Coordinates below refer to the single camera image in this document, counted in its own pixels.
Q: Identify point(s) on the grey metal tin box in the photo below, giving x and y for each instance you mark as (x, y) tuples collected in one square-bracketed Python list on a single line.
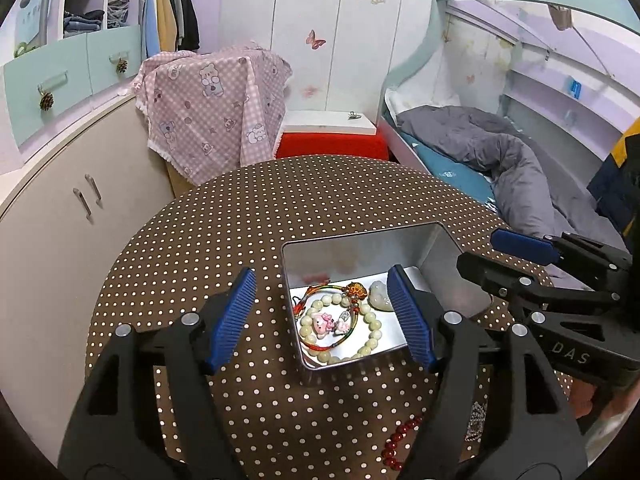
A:
[(350, 260)]

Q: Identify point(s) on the beige hanging pouch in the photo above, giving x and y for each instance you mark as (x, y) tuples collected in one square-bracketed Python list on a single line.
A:
[(559, 16)]

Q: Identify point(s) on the brown dotted tablecloth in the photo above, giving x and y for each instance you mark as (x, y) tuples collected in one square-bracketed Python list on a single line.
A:
[(200, 240)]

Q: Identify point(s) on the white wardrobe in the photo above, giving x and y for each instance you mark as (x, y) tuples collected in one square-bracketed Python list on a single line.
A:
[(300, 0)]

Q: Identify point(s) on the small blue box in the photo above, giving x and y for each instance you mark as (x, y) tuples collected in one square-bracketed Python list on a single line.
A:
[(574, 87)]

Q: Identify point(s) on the green artificial plant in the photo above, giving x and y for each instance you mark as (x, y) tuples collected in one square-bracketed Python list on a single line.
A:
[(22, 50)]

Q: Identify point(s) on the row of hanging clothes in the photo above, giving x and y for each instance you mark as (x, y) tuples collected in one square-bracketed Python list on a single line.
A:
[(170, 10)]

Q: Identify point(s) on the pinecone drawer ornament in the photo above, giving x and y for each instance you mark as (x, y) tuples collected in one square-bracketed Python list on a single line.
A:
[(121, 66), (46, 101)]

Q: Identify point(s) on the yellow and navy jacket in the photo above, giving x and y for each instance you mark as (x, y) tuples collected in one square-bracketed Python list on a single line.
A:
[(620, 185)]

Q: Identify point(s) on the folded blue jeans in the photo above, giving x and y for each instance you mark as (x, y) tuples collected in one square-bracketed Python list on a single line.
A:
[(82, 24)]

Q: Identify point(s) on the white board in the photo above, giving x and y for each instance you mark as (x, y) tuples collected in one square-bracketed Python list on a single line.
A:
[(320, 122)]

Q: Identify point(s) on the folded grey clothes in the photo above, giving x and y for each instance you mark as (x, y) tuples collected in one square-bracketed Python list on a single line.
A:
[(117, 10)]

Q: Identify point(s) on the pale green jade pendant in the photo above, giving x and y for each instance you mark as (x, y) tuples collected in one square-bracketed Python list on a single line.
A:
[(381, 297)]

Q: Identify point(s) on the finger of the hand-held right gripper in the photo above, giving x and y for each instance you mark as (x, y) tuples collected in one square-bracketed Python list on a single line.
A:
[(500, 275), (522, 246)]

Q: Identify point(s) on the teal drawer unit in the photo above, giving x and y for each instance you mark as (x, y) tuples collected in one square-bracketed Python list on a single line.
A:
[(75, 65)]

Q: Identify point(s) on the person's right hand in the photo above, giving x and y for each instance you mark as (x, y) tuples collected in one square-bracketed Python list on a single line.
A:
[(585, 400)]

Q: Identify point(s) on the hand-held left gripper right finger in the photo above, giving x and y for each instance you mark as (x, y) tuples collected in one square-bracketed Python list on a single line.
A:
[(410, 315)]

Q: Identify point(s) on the pink butterfly sticker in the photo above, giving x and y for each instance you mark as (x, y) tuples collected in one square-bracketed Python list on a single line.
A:
[(315, 40)]

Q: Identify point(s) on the grey metal handrail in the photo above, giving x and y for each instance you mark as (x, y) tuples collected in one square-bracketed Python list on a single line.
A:
[(42, 0)]

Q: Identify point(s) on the pale pink flower sticker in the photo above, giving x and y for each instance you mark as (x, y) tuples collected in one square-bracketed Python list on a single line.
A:
[(309, 91)]

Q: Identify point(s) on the cream low cabinet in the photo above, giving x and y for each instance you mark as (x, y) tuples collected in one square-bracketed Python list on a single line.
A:
[(50, 235)]

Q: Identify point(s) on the pink checked bear cloth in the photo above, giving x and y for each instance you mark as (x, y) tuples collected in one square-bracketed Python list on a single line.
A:
[(210, 110)]

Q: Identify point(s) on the grey duvet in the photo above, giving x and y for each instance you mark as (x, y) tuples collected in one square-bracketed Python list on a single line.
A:
[(525, 170)]

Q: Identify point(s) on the teal bed sheet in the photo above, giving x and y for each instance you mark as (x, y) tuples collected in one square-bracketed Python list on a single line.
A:
[(450, 170)]

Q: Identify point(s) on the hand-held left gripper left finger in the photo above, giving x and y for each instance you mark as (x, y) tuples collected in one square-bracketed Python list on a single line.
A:
[(232, 320)]

